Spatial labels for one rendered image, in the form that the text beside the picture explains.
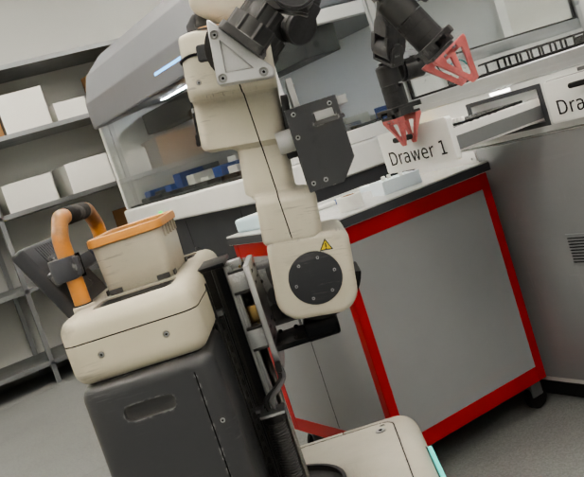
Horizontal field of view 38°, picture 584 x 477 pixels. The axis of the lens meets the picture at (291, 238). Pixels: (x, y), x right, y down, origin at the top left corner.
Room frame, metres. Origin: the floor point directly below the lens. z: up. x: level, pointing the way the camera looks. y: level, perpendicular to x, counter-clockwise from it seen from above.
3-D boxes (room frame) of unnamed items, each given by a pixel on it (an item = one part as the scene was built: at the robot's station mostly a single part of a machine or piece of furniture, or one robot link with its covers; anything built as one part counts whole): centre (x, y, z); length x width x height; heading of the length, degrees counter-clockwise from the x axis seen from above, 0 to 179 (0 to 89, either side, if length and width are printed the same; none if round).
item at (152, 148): (4.01, -0.15, 1.13); 1.78 x 1.14 x 0.45; 29
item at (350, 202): (2.30, -0.18, 0.78); 0.07 x 0.07 x 0.04
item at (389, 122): (2.14, -0.36, 0.93); 0.07 x 0.07 x 0.09; 29
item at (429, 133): (2.19, -0.38, 0.87); 0.29 x 0.02 x 0.11; 29
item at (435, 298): (2.56, -0.20, 0.38); 0.62 x 0.58 x 0.76; 29
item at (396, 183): (2.43, -0.34, 0.78); 0.12 x 0.08 x 0.04; 108
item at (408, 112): (2.15, -0.36, 0.93); 0.07 x 0.07 x 0.09; 29
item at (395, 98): (2.14, -0.36, 1.01); 0.10 x 0.07 x 0.07; 119
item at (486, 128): (2.29, -0.57, 0.86); 0.40 x 0.26 x 0.06; 119
